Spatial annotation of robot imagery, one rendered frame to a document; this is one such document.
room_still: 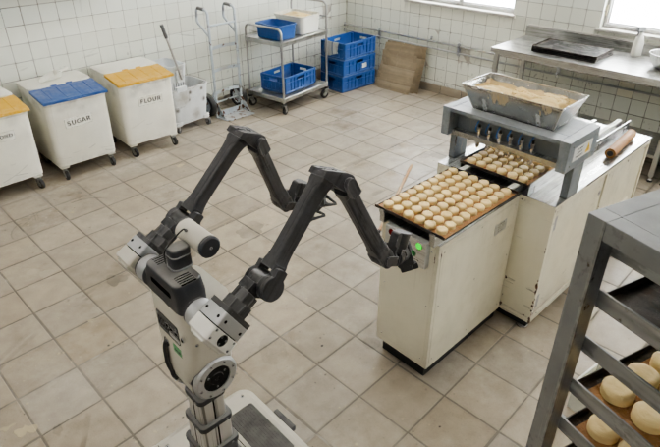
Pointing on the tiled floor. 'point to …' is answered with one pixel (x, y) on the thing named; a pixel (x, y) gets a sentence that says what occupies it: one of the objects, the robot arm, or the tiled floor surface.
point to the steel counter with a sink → (627, 67)
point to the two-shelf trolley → (283, 62)
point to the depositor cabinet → (558, 226)
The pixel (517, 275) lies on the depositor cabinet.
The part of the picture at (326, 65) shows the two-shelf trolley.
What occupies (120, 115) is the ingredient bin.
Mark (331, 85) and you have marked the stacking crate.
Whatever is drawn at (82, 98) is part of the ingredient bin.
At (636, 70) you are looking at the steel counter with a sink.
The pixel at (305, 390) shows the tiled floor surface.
